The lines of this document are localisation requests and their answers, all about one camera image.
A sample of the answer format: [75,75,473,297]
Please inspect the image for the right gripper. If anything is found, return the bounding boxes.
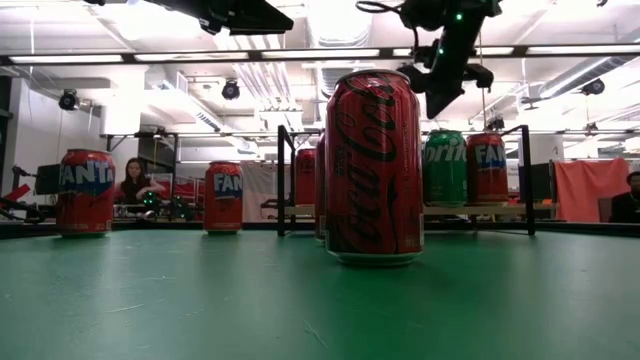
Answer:
[397,61,496,121]

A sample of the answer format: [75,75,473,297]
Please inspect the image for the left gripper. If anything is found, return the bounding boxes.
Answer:
[197,0,296,36]

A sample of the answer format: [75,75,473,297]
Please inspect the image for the green Sprite can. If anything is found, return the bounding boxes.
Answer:
[423,129,469,208]

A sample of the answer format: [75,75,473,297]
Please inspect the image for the red Fanta strawberry can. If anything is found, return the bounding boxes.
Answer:
[55,147,117,239]
[203,160,245,236]
[465,132,510,207]

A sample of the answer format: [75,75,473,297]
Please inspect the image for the red Coca-Cola Zero can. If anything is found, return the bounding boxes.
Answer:
[314,132,329,242]
[324,68,426,268]

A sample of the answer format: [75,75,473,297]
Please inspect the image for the black monitor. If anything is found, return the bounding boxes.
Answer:
[518,162,554,204]
[34,163,61,196]

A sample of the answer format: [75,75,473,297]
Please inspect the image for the black metal rack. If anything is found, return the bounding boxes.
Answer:
[99,130,180,221]

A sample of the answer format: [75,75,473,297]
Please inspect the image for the white cloth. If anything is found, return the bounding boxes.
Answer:
[241,160,292,224]

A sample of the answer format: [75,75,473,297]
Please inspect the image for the red cloth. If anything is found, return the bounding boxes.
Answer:
[553,157,632,224]

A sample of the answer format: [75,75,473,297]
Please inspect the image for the red storage bins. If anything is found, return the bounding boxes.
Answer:
[164,174,206,222]

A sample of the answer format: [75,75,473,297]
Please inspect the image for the person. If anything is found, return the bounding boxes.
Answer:
[608,170,640,225]
[115,157,166,205]

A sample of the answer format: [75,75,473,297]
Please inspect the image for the background robot arms green lights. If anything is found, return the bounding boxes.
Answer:
[142,192,194,221]

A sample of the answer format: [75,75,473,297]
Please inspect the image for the green table mat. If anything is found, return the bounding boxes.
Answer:
[0,229,640,360]

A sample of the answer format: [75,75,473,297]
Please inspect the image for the red and black equipment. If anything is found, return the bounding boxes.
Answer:
[0,164,54,225]

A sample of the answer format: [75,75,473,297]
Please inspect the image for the black camera cable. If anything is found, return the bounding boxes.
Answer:
[354,0,421,51]

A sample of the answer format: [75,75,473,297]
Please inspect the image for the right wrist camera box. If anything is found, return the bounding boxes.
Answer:
[399,0,454,32]

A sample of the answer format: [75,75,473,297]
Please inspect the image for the wooden shelf black frame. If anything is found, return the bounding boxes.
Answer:
[259,123,560,237]

